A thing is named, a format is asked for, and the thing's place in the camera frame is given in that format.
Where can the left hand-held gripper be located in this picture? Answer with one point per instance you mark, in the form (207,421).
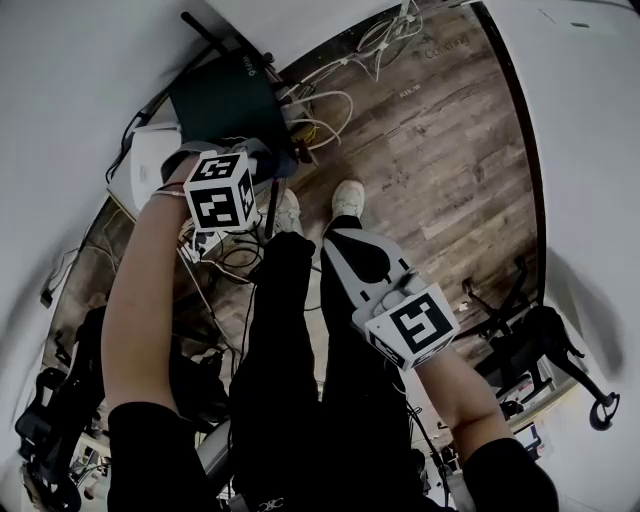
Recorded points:
(215,210)

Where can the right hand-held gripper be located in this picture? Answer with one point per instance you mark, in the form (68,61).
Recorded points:
(420,320)

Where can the black router with antennas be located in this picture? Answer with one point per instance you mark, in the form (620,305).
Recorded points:
(225,100)

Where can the person's right forearm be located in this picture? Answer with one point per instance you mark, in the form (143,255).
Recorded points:
(460,395)

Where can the person's left forearm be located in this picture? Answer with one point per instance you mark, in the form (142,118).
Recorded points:
(145,300)

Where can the white power strip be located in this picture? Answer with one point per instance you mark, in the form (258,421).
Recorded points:
(200,245)

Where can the person's right white shoe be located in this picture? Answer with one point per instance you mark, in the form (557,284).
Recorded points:
(348,197)

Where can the person's white shoe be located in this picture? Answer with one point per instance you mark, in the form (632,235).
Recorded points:
(348,197)
(290,215)

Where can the person's left white shoe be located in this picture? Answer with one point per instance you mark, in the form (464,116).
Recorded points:
(290,215)

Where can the white plastic device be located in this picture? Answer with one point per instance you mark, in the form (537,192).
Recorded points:
(150,165)

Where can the person's black trousers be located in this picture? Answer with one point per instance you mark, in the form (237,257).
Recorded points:
(285,375)

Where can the black mesh office chair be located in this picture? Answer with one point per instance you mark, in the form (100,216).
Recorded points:
(540,335)
(45,425)
(92,340)

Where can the black power adapter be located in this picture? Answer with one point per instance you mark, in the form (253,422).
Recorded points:
(46,299)

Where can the person's black shirt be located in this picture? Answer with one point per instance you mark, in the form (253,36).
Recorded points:
(150,460)

